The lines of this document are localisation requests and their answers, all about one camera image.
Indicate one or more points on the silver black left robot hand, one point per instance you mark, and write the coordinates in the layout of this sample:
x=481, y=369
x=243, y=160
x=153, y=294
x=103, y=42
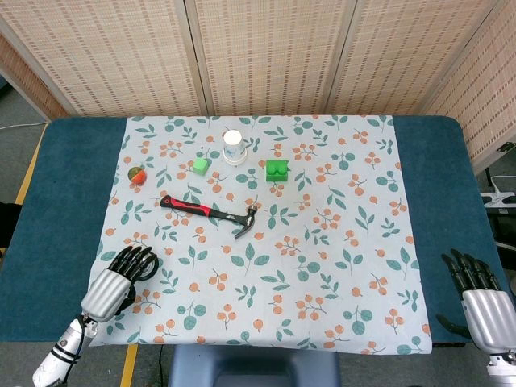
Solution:
x=105, y=291

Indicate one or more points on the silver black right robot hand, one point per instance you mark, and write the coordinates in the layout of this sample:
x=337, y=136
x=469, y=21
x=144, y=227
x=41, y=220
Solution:
x=485, y=314

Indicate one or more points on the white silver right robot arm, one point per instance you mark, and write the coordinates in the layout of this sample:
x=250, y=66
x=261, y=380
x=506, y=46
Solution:
x=502, y=363

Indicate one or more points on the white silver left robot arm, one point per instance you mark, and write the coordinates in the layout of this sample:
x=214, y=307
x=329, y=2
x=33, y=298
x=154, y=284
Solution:
x=60, y=352

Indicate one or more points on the blue table cover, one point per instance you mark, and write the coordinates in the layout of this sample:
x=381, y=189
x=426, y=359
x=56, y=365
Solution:
x=52, y=225

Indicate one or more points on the black box on floor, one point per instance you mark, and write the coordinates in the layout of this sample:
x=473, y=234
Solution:
x=503, y=230

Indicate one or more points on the black object beside table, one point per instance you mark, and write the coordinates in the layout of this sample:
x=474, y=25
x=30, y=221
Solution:
x=8, y=223

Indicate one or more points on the orange green toy fruit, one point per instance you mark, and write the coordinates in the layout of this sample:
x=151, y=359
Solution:
x=137, y=176

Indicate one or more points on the red black claw hammer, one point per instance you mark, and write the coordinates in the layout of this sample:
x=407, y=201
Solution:
x=209, y=213

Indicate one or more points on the small green cube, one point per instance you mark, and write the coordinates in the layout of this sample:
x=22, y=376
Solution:
x=200, y=167

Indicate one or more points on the floral printed tablecloth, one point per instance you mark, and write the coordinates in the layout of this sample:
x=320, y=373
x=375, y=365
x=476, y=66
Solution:
x=282, y=262

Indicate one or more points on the white paper cup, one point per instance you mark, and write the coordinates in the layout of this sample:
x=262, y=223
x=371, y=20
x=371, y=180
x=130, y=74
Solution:
x=234, y=151

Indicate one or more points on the green block with two studs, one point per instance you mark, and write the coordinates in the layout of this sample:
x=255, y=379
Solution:
x=277, y=172

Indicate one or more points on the woven folding screen panel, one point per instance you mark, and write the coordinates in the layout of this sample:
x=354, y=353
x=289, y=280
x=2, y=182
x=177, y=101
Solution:
x=24, y=80
x=483, y=96
x=121, y=56
x=270, y=56
x=403, y=56

